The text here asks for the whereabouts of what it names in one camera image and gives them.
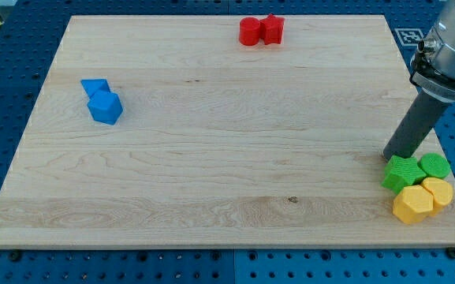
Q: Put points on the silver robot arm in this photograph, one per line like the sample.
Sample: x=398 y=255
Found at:
x=433 y=65

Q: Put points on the red star block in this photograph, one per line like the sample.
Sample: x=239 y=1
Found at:
x=271 y=29

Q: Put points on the blue cube block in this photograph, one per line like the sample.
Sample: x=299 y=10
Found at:
x=105 y=107

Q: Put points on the green star block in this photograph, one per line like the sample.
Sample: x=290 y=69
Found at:
x=401 y=172

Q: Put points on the wooden board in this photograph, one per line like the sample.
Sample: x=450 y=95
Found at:
x=219 y=145

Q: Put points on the red cylinder block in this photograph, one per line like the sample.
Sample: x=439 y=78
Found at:
x=249 y=31

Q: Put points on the blue triangle block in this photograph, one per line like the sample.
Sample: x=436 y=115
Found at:
x=91 y=86

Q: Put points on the yellow hexagon block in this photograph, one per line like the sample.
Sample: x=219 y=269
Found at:
x=413 y=204

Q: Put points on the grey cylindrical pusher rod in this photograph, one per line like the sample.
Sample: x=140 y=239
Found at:
x=419 y=120

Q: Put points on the green cylinder block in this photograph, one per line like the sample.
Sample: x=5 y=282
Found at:
x=434 y=165

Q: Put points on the white fiducial marker tag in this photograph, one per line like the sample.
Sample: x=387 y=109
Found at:
x=409 y=37

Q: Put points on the yellow rounded block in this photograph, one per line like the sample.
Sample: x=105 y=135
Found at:
x=442 y=192

